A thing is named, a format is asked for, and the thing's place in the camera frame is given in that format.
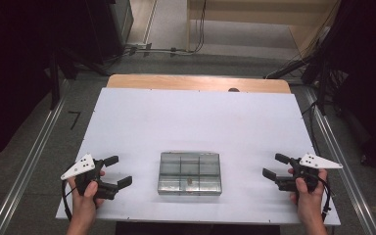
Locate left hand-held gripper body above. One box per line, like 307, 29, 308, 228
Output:
60, 153, 120, 201

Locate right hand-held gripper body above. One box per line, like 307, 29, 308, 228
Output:
275, 152, 344, 193

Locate clear plastic compartment box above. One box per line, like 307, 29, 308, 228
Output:
157, 151, 223, 197

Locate person's right hand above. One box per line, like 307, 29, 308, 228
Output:
287, 167, 329, 226

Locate person's left hand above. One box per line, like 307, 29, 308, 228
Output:
67, 169, 107, 226

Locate black stand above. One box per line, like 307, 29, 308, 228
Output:
263, 48, 344, 116
47, 48, 109, 111

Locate white table board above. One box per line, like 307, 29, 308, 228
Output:
55, 87, 342, 227

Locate person's dark clothing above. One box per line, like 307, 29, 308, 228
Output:
115, 221, 281, 235

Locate wooden table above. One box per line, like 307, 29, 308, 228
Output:
106, 73, 292, 95

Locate dark curtain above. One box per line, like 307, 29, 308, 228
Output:
331, 0, 376, 175
0, 0, 58, 168

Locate dark cabinet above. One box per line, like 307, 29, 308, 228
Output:
87, 0, 135, 65

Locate light wooden shelf unit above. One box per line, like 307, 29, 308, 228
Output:
186, 0, 341, 59

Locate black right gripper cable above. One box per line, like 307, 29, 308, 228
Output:
316, 177, 333, 223

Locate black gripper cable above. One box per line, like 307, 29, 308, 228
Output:
61, 179, 76, 223
316, 177, 333, 223

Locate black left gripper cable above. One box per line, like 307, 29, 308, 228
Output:
61, 179, 76, 223

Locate thin black cable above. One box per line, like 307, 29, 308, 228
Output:
302, 100, 321, 155

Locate metal floor rail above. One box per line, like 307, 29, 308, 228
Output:
0, 79, 71, 235
304, 87, 376, 235

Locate grey floor cable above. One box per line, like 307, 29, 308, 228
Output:
123, 42, 197, 57

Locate hanging black cables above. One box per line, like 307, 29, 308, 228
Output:
193, 0, 208, 53

